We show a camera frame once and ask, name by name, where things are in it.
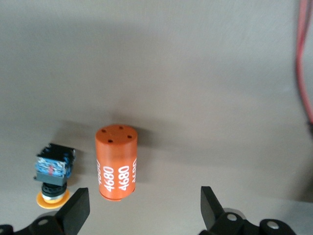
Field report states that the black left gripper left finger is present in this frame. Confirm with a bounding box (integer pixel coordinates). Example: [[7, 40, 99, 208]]
[[0, 188, 90, 235]]

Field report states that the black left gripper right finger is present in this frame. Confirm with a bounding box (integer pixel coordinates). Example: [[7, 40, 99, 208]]
[[199, 186, 298, 235]]

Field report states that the yellow cap push button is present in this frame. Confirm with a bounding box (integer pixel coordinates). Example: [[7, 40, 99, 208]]
[[33, 143, 77, 210]]

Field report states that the orange cylinder printed 4680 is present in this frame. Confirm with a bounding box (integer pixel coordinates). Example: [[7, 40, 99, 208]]
[[94, 124, 138, 202]]

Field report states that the red black twisted wire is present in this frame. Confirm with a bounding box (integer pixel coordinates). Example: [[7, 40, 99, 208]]
[[294, 0, 313, 124]]

